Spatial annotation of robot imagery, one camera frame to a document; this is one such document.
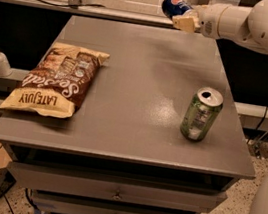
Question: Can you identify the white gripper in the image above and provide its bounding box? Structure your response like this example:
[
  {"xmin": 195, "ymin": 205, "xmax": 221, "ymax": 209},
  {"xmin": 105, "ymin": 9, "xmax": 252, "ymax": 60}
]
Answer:
[{"xmin": 172, "ymin": 3, "xmax": 229, "ymax": 39}]

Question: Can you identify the blue pepsi can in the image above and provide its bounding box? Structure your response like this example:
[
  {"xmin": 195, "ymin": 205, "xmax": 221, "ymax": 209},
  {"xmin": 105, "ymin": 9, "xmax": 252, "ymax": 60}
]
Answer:
[{"xmin": 161, "ymin": 0, "xmax": 191, "ymax": 20}]

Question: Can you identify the green soda can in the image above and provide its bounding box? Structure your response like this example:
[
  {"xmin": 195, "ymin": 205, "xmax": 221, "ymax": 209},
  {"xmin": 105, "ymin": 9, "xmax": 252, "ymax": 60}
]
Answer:
[{"xmin": 180, "ymin": 87, "xmax": 223, "ymax": 142}]

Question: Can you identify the brown chip bag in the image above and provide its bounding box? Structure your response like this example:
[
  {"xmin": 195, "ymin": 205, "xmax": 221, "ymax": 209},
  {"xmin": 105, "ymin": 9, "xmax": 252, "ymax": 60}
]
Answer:
[{"xmin": 0, "ymin": 42, "xmax": 110, "ymax": 119}]

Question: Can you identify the grey drawer cabinet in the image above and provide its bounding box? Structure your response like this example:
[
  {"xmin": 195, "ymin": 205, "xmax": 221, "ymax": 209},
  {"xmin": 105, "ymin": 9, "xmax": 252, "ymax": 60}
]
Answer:
[{"xmin": 0, "ymin": 16, "xmax": 255, "ymax": 214}]

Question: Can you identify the top grey drawer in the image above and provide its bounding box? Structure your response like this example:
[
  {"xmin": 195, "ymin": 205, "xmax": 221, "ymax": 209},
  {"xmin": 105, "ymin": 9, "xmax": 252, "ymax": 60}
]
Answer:
[{"xmin": 8, "ymin": 162, "xmax": 227, "ymax": 213}]

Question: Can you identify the middle grey drawer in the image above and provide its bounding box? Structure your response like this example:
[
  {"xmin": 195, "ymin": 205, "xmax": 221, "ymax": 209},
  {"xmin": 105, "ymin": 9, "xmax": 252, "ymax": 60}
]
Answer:
[{"xmin": 32, "ymin": 192, "xmax": 174, "ymax": 214}]

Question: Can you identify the black cable on ledge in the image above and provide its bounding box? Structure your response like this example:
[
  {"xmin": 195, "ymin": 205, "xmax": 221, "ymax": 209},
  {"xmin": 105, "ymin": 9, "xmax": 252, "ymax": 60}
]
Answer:
[{"xmin": 11, "ymin": 0, "xmax": 106, "ymax": 15}]

